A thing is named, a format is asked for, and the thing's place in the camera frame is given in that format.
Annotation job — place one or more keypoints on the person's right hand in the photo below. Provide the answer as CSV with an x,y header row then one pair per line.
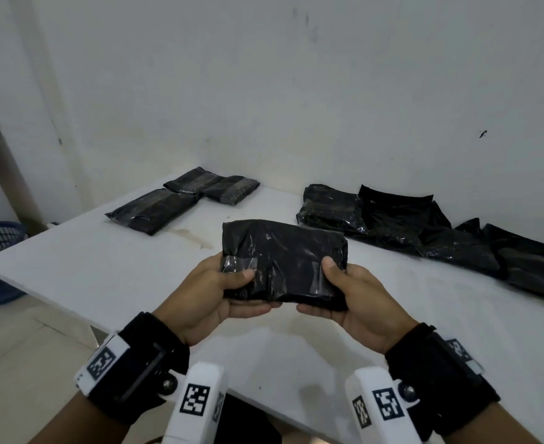
x,y
369,309

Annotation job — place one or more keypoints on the person's left hand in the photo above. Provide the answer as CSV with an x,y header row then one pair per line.
x,y
198,300

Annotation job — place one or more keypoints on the clear tape strip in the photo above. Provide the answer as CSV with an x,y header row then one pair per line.
x,y
239,263

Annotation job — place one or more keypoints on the row of black plastic packets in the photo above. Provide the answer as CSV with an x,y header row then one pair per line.
x,y
415,231

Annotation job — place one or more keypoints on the glossy black plastic bag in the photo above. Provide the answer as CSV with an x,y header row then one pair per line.
x,y
285,254

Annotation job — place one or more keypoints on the crinkled black plastic bag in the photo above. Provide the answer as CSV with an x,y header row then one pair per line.
x,y
232,189

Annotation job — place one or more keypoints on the person's left forearm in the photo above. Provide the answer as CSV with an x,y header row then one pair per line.
x,y
77,425

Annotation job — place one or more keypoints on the person's right forearm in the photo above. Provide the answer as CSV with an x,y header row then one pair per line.
x,y
498,425

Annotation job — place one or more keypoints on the black left wristband with markers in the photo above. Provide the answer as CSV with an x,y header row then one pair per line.
x,y
142,346

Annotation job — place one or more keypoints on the black wristband with markers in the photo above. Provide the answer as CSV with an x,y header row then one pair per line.
x,y
142,346
438,374

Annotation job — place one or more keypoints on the black right wristband with markers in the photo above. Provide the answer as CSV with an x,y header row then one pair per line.
x,y
438,374

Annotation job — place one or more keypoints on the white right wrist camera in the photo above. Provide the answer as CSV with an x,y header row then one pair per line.
x,y
369,379

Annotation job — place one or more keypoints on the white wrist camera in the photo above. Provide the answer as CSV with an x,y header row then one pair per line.
x,y
198,430
369,379

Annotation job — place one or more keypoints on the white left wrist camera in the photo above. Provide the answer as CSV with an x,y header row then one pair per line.
x,y
198,430

